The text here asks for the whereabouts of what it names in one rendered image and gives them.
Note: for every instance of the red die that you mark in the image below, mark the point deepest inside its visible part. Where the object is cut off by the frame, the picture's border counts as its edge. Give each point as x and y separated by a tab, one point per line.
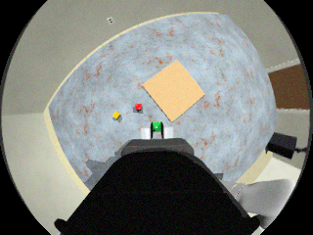
138	106

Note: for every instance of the small yellow cube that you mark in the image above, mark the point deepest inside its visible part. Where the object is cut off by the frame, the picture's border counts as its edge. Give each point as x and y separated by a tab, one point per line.
116	115

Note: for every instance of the tan flat mat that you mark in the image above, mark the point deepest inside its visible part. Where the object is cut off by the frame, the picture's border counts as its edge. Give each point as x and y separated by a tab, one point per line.
174	90

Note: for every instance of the green die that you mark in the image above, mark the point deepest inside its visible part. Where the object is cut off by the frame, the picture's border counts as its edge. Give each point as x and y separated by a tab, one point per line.
156	126

